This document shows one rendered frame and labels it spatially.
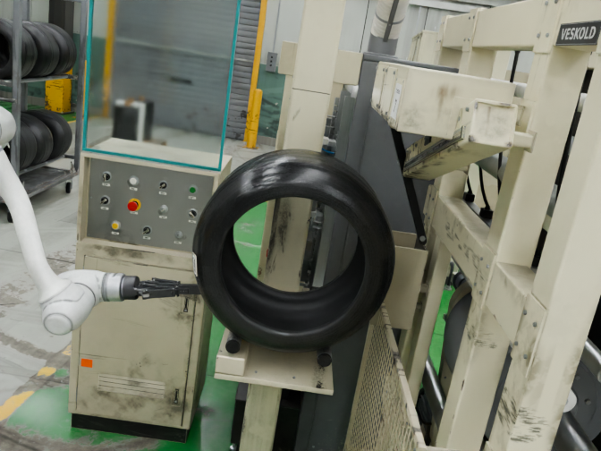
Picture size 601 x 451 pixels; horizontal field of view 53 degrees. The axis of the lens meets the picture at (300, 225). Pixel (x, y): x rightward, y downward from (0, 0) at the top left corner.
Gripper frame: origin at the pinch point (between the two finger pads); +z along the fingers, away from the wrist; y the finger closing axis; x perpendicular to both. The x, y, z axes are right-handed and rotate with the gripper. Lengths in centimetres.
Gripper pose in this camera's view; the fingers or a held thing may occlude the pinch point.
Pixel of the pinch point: (190, 289)
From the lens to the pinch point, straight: 190.3
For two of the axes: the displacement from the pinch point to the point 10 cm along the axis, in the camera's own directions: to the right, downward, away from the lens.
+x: -0.2, 9.6, 2.8
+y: 0.1, -2.8, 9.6
